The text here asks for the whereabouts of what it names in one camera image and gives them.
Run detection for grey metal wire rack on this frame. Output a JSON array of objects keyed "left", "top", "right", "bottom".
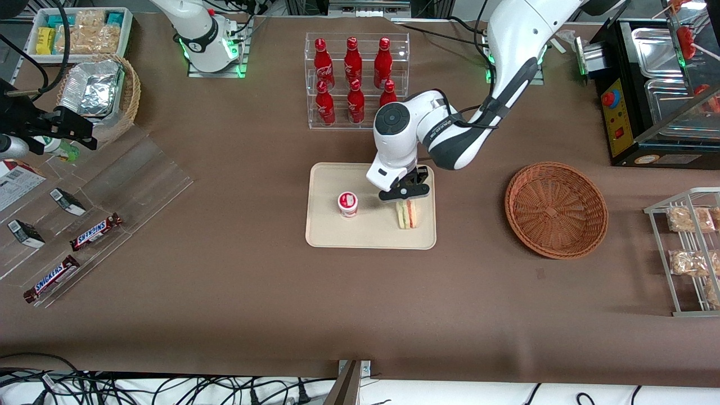
[{"left": 643, "top": 187, "right": 720, "bottom": 318}]

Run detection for green white small bottle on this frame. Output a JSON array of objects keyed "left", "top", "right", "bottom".
[{"left": 33, "top": 135, "right": 81, "bottom": 163}]

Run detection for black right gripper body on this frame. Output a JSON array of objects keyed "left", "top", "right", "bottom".
[{"left": 0, "top": 79, "right": 57, "bottom": 154}]

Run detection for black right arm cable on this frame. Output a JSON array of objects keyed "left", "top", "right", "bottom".
[{"left": 0, "top": 0, "right": 73, "bottom": 105}]

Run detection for clear plastic wrapper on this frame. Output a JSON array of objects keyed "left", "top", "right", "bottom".
[{"left": 553, "top": 28, "right": 581, "bottom": 55}]

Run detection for red candied fruit skewer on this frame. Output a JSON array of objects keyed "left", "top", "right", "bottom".
[{"left": 676, "top": 25, "right": 720, "bottom": 61}]

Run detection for red white printed carton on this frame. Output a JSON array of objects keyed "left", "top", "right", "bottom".
[{"left": 0, "top": 159, "right": 47, "bottom": 213}]

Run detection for white plastic bin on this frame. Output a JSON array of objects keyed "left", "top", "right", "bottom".
[{"left": 25, "top": 7, "right": 134, "bottom": 64}]

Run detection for metal camera mount pole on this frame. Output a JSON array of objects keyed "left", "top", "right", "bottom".
[{"left": 323, "top": 359, "right": 373, "bottom": 405}]

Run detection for small black white box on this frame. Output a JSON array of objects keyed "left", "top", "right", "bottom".
[
  {"left": 7, "top": 219, "right": 46, "bottom": 249},
  {"left": 49, "top": 188, "right": 87, "bottom": 217}
]

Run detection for black arm-mounted cable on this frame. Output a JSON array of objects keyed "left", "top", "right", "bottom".
[{"left": 450, "top": 0, "right": 535, "bottom": 131}]

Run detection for aluminium foil trays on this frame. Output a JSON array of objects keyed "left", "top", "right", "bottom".
[{"left": 58, "top": 60, "right": 125, "bottom": 118}]

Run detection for clear bagged cracker snacks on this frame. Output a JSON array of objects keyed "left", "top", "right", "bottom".
[{"left": 55, "top": 10, "right": 122, "bottom": 55}]

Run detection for small silver metal device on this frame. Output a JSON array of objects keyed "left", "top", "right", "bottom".
[{"left": 573, "top": 36, "right": 612, "bottom": 78}]

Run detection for tan wicker basket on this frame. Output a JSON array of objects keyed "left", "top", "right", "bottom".
[{"left": 55, "top": 53, "right": 142, "bottom": 145}]

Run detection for steel appliance tray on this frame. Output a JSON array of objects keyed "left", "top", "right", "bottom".
[
  {"left": 643, "top": 78, "right": 720, "bottom": 129},
  {"left": 630, "top": 26, "right": 686, "bottom": 80}
]

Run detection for yellow snack pack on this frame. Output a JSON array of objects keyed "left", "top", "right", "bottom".
[{"left": 36, "top": 26, "right": 56, "bottom": 56}]

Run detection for clear acrylic stepped display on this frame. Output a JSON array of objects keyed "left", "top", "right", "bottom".
[{"left": 0, "top": 125, "right": 195, "bottom": 309}]

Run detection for snickers chocolate bar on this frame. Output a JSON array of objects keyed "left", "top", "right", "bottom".
[
  {"left": 69, "top": 212, "right": 124, "bottom": 252},
  {"left": 22, "top": 254, "right": 81, "bottom": 304}
]

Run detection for triangular sandwich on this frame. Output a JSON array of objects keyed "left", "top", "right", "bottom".
[{"left": 395, "top": 199, "right": 419, "bottom": 230}]

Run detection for brown round wicker basket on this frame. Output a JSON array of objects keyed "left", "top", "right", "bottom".
[{"left": 504, "top": 161, "right": 609, "bottom": 260}]

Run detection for clear acrylic bottle rack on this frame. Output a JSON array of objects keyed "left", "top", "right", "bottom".
[{"left": 305, "top": 32, "right": 410, "bottom": 132}]

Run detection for black cable on table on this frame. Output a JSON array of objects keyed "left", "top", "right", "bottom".
[{"left": 391, "top": 16, "right": 491, "bottom": 49}]

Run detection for beige plastic tray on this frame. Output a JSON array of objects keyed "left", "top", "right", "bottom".
[{"left": 305, "top": 163, "right": 437, "bottom": 250}]

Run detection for red white yogurt cup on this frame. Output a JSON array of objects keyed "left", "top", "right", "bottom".
[{"left": 337, "top": 192, "right": 359, "bottom": 219}]

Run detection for black countertop appliance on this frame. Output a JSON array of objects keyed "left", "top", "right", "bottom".
[{"left": 588, "top": 17, "right": 720, "bottom": 169}]

